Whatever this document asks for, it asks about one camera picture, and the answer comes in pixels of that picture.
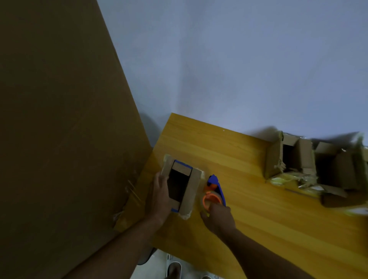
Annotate person's left forearm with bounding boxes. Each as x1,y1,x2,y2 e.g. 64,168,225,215
63,217,161,279

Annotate row of cardboard boxes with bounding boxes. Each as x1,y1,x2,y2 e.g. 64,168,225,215
264,131,368,216

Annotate person's right forearm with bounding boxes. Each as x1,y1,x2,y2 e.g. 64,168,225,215
223,228,315,279

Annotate person's right hand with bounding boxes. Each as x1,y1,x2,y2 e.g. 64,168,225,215
200,202,237,238

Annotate large brown cardboard sheet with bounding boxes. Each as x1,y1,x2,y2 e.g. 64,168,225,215
0,0,153,279

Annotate taped box with blue stripe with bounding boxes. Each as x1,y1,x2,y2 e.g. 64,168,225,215
159,154,205,220

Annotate yellow wooden table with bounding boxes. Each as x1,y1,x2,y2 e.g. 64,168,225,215
113,112,368,279

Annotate person's left white slipper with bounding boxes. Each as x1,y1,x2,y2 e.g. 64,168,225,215
165,254,184,279

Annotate orange dispenser with yellow tape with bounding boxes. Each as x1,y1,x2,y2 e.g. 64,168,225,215
201,174,227,213

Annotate person's left hand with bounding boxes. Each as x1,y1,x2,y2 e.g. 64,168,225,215
145,172,173,228

